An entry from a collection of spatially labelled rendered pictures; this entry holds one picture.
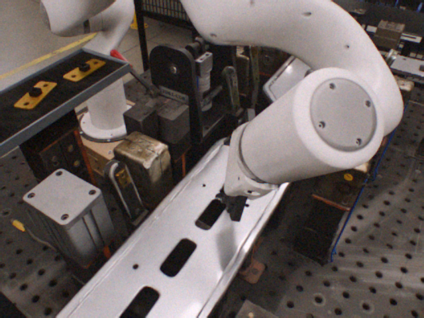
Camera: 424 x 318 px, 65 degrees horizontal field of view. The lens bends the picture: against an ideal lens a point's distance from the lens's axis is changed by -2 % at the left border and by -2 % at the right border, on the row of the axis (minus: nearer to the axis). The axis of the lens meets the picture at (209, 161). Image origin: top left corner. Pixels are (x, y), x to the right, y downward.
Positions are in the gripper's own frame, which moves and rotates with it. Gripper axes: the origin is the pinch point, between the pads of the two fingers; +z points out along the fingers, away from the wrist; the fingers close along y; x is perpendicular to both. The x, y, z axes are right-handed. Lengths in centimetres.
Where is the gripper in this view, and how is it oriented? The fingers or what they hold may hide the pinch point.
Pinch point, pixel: (229, 169)
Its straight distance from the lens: 56.6
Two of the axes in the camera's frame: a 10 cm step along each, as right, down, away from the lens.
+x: -9.6, -1.9, -2.0
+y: 1.5, -9.7, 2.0
